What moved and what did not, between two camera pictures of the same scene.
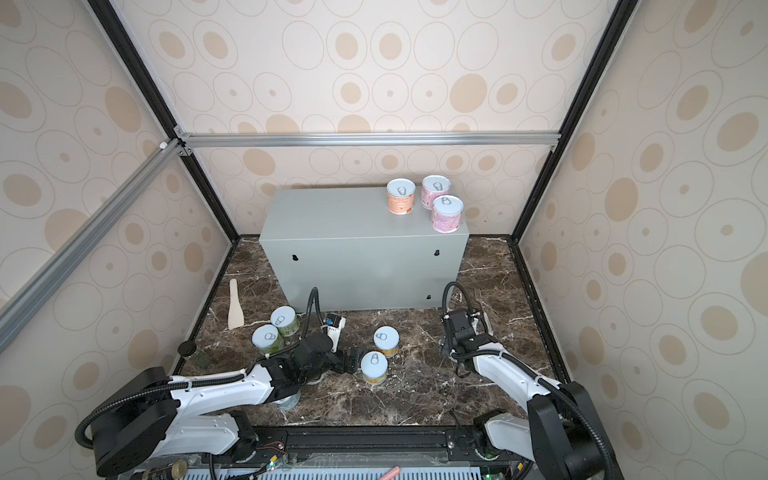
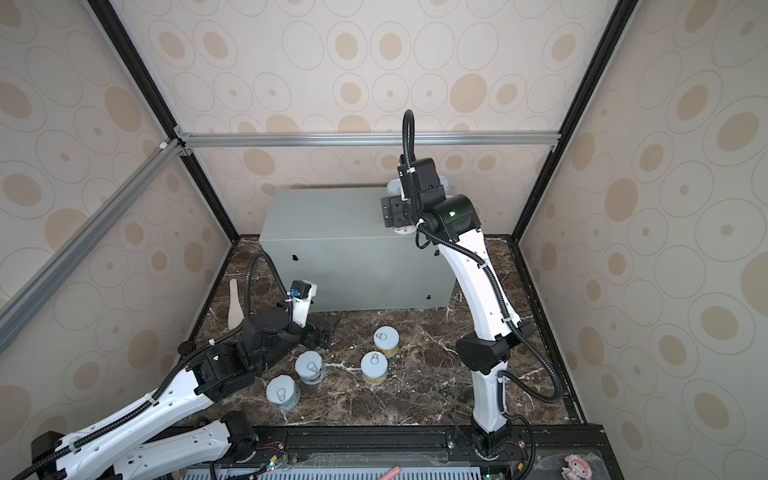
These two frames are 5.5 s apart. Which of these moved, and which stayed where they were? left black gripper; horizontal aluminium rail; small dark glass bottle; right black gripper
Moved: left black gripper; right black gripper
Stayed: horizontal aluminium rail; small dark glass bottle
